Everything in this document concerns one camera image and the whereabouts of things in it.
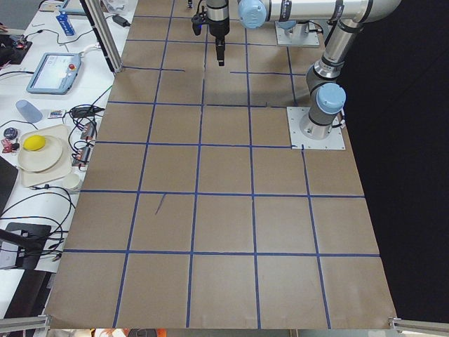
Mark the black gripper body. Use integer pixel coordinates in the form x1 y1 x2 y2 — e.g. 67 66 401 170
192 8 229 38

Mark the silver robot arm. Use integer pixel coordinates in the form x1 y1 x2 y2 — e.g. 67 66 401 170
238 0 400 140

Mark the black power adapter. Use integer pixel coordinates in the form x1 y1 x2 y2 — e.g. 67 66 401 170
112 14 130 27

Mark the blue teach pendant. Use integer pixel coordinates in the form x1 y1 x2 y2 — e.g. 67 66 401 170
26 53 81 95

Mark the blue plastic cup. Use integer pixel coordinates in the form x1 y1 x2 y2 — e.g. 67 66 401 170
15 100 43 124

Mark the white paper cup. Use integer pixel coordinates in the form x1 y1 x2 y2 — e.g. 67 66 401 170
62 173 83 194

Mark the beige tray with plate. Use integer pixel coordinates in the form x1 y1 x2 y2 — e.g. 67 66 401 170
17 124 72 187

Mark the yellow lemon toy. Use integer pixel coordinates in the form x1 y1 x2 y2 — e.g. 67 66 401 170
23 135 46 152

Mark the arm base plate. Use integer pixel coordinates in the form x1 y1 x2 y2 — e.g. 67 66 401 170
275 20 320 48
287 107 346 150

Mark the aluminium frame post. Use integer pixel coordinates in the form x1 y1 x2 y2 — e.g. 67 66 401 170
80 0 123 74

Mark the black camera stand base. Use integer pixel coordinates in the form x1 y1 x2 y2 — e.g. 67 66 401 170
1 222 51 270

